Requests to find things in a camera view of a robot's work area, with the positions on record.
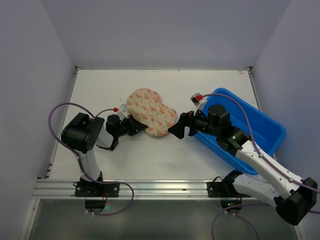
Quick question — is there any floral mesh laundry bag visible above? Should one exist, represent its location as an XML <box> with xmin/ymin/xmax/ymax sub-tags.
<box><xmin>126</xmin><ymin>88</ymin><xmax>177</xmax><ymax>138</ymax></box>

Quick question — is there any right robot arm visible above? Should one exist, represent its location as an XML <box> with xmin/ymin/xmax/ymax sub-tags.
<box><xmin>168</xmin><ymin>104</ymin><xmax>319</xmax><ymax>226</ymax></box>

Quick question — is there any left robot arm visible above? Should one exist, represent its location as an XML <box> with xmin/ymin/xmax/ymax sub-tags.
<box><xmin>61</xmin><ymin>112</ymin><xmax>148</xmax><ymax>183</ymax></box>

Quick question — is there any blue plastic bin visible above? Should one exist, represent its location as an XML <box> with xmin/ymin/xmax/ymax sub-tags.
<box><xmin>194</xmin><ymin>88</ymin><xmax>286</xmax><ymax>175</ymax></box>

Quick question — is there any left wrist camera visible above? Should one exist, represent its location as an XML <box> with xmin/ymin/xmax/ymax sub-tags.
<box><xmin>113</xmin><ymin>104</ymin><xmax>130</xmax><ymax>120</ymax></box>

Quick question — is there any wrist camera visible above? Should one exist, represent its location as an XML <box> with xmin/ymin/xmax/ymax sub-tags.
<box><xmin>113</xmin><ymin>104</ymin><xmax>130</xmax><ymax>120</ymax></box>
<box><xmin>190</xmin><ymin>93</ymin><xmax>207</xmax><ymax>113</ymax></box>

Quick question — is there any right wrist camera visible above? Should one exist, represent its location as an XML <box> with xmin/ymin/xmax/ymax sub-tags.
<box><xmin>190</xmin><ymin>93</ymin><xmax>207</xmax><ymax>113</ymax></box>

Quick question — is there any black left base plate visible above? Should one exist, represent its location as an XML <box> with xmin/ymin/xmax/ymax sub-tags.
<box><xmin>73</xmin><ymin>181</ymin><xmax>120</xmax><ymax>198</ymax></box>

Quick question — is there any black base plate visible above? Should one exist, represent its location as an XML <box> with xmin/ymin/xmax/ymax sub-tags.
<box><xmin>206</xmin><ymin>176</ymin><xmax>227</xmax><ymax>198</ymax></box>
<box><xmin>73</xmin><ymin>181</ymin><xmax>120</xmax><ymax>198</ymax></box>

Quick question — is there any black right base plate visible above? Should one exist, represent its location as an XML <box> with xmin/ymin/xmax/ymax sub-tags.
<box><xmin>206</xmin><ymin>176</ymin><xmax>227</xmax><ymax>198</ymax></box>

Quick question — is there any aluminium front rail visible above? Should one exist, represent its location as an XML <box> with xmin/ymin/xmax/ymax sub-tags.
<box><xmin>32</xmin><ymin>179</ymin><xmax>228</xmax><ymax>200</ymax></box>

